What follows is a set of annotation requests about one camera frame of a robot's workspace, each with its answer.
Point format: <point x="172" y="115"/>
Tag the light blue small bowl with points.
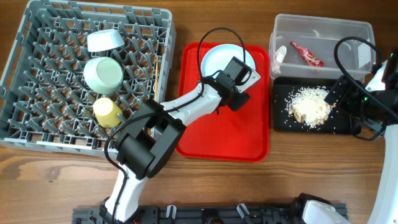
<point x="104" y="40"/>

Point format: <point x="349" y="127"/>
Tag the green bowl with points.
<point x="103" y="75"/>

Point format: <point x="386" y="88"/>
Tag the black waste tray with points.
<point x="284" y="88"/>

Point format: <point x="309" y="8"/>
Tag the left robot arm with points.
<point x="146" y="141"/>

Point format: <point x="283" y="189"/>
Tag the wooden chopstick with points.
<point x="156" y="67"/>

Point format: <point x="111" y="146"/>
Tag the food scraps and rice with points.
<point x="308" y="106"/>

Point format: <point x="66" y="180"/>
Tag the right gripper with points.
<point x="346" y="102"/>

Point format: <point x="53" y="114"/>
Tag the red plastic tray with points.
<point x="234" y="136"/>

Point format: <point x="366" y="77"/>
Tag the red wrapper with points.
<point x="307" y="55"/>

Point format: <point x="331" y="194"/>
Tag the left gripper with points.
<point x="242" y="99"/>

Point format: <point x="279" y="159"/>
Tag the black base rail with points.
<point x="195" y="215"/>

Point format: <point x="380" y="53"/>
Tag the clear plastic bin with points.
<point x="319" y="35"/>

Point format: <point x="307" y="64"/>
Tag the light blue plate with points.
<point x="218" y="57"/>

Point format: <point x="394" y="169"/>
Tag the yellow cup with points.
<point x="106" y="112"/>

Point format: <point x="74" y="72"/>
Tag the crumpled white wrapper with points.
<point x="279" y="58"/>

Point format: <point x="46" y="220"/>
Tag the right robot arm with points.
<point x="381" y="104"/>

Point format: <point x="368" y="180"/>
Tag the grey dishwasher rack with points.
<point x="46" y="105"/>

